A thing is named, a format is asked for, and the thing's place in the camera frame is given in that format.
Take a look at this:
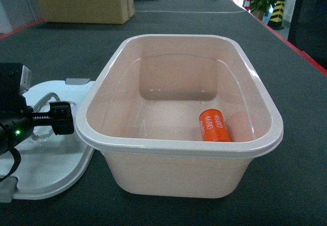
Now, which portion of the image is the yellow black striped bollard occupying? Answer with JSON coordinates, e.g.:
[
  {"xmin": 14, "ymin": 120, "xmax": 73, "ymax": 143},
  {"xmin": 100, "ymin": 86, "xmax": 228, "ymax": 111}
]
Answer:
[{"xmin": 267, "ymin": 0, "xmax": 285, "ymax": 30}]

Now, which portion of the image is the pink plastic storage box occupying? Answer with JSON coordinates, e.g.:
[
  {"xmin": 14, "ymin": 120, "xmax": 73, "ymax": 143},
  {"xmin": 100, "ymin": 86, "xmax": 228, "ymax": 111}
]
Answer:
[{"xmin": 75, "ymin": 34, "xmax": 284, "ymax": 198}]

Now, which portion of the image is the white box lid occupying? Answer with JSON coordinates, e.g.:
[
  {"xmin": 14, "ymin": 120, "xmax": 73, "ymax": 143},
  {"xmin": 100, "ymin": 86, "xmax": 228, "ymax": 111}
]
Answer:
[{"xmin": 1, "ymin": 79, "xmax": 94, "ymax": 203}]

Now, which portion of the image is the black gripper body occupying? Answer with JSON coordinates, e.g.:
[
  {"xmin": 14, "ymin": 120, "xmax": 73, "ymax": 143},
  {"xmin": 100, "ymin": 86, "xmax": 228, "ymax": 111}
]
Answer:
[{"xmin": 1, "ymin": 63, "xmax": 74, "ymax": 154}]

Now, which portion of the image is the cardboard box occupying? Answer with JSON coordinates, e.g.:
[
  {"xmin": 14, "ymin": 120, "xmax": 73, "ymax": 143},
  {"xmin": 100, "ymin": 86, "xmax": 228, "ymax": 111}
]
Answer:
[{"xmin": 38, "ymin": 0, "xmax": 135, "ymax": 24}]

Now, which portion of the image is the orange cylindrical capacitor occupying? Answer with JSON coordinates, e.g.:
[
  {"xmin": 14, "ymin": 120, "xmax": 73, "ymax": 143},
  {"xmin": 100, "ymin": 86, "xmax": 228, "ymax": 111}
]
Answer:
[{"xmin": 199, "ymin": 109, "xmax": 231, "ymax": 142}]

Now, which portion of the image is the dark grey table mat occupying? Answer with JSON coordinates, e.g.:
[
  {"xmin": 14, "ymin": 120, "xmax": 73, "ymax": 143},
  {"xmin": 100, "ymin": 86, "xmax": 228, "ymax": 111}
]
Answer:
[{"xmin": 1, "ymin": 0, "xmax": 326, "ymax": 225}]

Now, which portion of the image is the black office chair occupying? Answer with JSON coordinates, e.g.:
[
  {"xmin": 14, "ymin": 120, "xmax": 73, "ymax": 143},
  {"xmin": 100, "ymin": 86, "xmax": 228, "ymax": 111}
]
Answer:
[{"xmin": 288, "ymin": 0, "xmax": 326, "ymax": 69}]

